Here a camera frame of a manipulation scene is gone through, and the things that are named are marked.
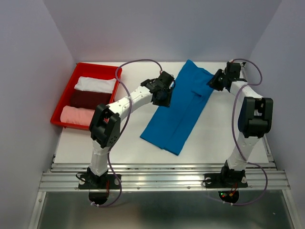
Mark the blue t shirt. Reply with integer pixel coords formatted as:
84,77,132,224
140,60,213,155

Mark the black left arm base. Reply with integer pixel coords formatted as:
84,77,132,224
75,173,122,190

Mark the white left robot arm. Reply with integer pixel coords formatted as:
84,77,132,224
89,71,175,188

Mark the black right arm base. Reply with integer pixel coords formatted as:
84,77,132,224
203,166,248,188

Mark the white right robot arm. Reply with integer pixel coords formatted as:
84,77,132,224
207,59,274,186

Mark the white rolled t shirt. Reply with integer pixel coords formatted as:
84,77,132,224
74,76,116,94

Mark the maroon rolled t shirt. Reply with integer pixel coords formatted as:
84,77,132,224
70,90,112,110

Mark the red plastic tray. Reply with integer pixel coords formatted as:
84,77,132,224
50,62,122,130

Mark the pink rolled t shirt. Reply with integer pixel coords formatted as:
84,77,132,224
60,106,94,126

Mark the aluminium frame rail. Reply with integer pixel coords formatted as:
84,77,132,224
39,163,290,192

